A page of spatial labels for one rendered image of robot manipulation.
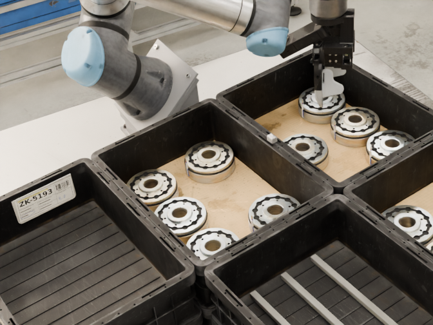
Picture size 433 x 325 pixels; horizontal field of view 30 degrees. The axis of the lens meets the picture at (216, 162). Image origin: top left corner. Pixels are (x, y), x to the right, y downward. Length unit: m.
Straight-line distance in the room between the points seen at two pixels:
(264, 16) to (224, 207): 0.38
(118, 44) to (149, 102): 0.15
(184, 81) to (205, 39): 1.92
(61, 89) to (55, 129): 1.48
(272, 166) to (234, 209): 0.11
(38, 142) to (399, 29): 2.10
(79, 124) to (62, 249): 0.60
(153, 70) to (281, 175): 0.45
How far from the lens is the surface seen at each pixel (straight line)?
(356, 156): 1.69
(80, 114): 2.14
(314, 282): 1.44
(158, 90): 1.85
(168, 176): 1.63
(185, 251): 1.37
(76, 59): 1.78
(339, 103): 1.78
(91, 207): 1.64
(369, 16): 3.86
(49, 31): 3.44
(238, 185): 1.63
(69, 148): 2.03
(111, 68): 1.78
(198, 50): 3.68
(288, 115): 1.81
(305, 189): 1.52
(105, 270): 1.51
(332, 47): 1.65
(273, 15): 1.52
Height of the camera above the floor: 1.90
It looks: 39 degrees down
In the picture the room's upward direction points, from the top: 7 degrees counter-clockwise
